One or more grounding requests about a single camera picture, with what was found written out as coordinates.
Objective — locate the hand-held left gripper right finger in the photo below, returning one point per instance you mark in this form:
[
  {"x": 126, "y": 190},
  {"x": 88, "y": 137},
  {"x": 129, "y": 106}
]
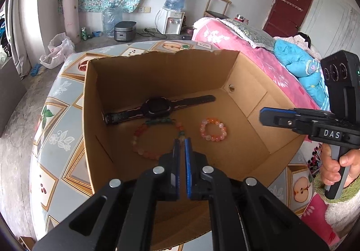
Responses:
[{"x": 188, "y": 166}]

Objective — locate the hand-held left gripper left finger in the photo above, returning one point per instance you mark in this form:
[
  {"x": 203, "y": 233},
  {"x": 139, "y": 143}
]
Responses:
[{"x": 177, "y": 166}]

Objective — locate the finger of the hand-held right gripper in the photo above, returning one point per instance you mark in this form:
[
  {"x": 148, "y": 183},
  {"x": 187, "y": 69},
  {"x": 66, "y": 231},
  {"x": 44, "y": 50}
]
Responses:
[{"x": 281, "y": 120}]

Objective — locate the brown cardboard box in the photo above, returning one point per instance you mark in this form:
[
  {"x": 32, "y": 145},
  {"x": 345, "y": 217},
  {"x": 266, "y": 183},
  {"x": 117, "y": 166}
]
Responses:
[{"x": 126, "y": 85}]

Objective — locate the person's right forearm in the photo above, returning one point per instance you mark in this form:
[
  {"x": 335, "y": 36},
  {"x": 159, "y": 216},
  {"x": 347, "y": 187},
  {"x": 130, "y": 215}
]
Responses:
[{"x": 343, "y": 211}]

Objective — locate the person's right hand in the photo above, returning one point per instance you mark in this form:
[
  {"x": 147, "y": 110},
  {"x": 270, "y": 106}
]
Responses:
[{"x": 330, "y": 169}]

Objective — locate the blue folded blanket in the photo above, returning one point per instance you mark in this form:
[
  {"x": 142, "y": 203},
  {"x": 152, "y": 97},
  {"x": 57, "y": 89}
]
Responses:
[{"x": 292, "y": 56}]

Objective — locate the dark cloth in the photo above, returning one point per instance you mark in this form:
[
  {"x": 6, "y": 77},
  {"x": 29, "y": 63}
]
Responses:
[{"x": 305, "y": 40}]

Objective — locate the black wristwatch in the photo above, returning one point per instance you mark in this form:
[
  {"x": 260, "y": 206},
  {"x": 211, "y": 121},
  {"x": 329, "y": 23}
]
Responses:
[{"x": 157, "y": 106}]

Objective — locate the white door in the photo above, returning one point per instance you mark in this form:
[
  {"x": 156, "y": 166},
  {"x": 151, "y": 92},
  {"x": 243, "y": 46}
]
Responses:
[{"x": 329, "y": 20}]

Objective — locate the dark red door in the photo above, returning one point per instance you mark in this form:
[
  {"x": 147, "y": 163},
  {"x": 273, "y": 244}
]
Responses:
[{"x": 287, "y": 9}]

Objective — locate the grey patterned pillow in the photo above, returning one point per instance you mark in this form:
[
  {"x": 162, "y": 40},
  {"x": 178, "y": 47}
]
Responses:
[{"x": 247, "y": 31}]

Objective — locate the pink floral blanket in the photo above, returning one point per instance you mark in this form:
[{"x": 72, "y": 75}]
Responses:
[{"x": 219, "y": 37}]

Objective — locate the wooden chair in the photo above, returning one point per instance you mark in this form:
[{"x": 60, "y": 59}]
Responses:
[{"x": 218, "y": 13}]

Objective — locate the grey rice cooker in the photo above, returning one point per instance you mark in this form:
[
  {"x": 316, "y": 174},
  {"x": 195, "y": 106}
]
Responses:
[{"x": 125, "y": 31}]

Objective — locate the white water dispenser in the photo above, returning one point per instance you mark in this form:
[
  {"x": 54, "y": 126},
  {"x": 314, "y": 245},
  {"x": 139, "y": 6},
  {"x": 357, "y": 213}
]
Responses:
[{"x": 171, "y": 21}]

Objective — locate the small blue object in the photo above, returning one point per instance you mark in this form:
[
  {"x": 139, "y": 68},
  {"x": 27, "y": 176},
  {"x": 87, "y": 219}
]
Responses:
[{"x": 97, "y": 33}]

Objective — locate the clear empty water jug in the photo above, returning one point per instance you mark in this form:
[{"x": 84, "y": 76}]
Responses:
[{"x": 111, "y": 21}]

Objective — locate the green can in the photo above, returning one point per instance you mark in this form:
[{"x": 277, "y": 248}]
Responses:
[{"x": 84, "y": 34}]

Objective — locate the white plastic bag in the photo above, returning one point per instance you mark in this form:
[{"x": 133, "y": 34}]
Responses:
[{"x": 57, "y": 51}]

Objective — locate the blue cloth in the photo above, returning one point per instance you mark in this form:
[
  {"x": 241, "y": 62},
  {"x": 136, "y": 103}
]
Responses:
[{"x": 36, "y": 69}]

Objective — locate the grey cabinet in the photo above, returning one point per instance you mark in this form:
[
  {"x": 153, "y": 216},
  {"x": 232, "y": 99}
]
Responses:
[{"x": 9, "y": 93}]

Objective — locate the pink rolled mat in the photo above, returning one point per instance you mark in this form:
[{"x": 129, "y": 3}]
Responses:
[{"x": 71, "y": 14}]

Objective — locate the white curtain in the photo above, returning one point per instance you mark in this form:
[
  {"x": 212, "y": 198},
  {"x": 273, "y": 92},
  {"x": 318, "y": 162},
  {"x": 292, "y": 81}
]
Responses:
[{"x": 22, "y": 37}]

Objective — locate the pile of clothes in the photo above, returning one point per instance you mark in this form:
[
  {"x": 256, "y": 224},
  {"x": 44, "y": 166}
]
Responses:
[{"x": 3, "y": 42}]

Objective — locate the wall socket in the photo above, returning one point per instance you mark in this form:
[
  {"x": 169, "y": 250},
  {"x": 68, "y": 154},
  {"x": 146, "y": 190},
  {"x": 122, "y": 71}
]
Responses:
[{"x": 144, "y": 9}]

